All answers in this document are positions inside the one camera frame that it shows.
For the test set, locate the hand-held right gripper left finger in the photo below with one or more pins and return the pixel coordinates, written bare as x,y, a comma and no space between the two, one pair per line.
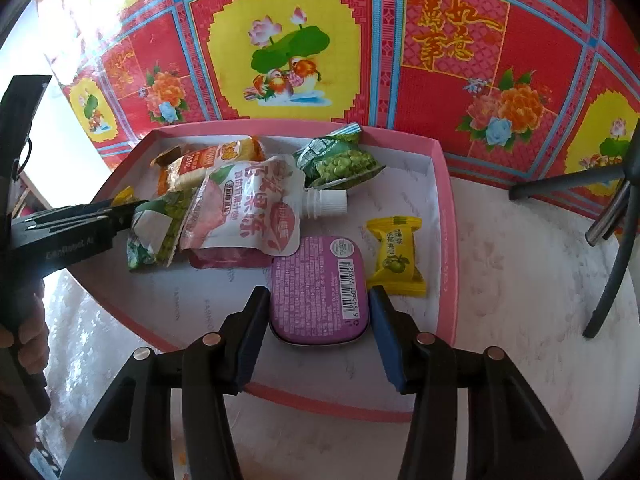
247,342

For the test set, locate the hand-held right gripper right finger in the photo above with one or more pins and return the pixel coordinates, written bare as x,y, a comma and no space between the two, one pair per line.
387,342

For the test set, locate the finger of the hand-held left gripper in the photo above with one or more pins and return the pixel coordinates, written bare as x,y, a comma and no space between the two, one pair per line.
125,208

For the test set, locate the green pea snack packet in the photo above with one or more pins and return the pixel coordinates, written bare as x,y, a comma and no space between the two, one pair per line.
340,165
160,240

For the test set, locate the purple candy tin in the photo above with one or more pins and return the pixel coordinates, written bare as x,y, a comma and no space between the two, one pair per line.
315,290

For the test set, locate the yellow candy packet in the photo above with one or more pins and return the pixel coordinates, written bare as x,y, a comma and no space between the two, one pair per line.
395,255

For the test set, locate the orange snack packet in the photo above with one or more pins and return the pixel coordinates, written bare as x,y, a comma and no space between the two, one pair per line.
200,160

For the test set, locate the pink white jelly drink pouch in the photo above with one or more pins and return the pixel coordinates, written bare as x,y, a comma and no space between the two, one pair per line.
240,210

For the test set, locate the pink cardboard box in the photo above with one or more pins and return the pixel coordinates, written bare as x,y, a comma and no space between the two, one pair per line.
417,210

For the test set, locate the person's left hand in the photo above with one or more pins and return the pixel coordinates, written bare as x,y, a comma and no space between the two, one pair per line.
35,350

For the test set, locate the black metal chair base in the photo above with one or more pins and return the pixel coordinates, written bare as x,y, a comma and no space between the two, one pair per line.
565,183

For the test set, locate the red floral printed mat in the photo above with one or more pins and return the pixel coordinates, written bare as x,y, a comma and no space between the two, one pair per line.
450,110

